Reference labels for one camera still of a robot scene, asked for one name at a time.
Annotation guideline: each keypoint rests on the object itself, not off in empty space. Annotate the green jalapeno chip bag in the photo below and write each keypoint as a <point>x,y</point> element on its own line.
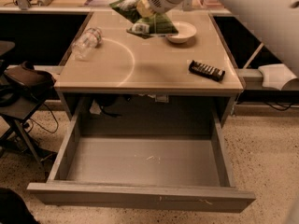
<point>157,25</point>

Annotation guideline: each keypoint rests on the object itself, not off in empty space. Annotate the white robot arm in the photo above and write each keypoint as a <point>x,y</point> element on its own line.
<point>274,22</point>

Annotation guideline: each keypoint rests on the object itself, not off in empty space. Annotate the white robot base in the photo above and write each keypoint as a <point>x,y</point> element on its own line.
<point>276,76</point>

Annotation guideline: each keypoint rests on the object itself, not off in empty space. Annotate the grey counter cabinet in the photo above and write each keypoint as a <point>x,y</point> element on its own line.
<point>126,63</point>

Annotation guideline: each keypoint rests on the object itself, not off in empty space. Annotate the grey open drawer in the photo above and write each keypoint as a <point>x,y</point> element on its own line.
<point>145,155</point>

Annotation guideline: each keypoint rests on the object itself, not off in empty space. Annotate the white ceramic bowl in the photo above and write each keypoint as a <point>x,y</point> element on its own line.
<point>185,32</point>

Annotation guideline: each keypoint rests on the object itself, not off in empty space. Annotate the pink stacked bins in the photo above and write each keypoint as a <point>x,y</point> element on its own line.
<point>209,3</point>

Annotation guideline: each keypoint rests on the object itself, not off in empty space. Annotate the clear plastic water bottle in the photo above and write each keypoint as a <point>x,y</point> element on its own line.
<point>89,40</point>

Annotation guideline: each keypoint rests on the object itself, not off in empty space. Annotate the black snack bar package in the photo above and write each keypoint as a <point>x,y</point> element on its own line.
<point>207,71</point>

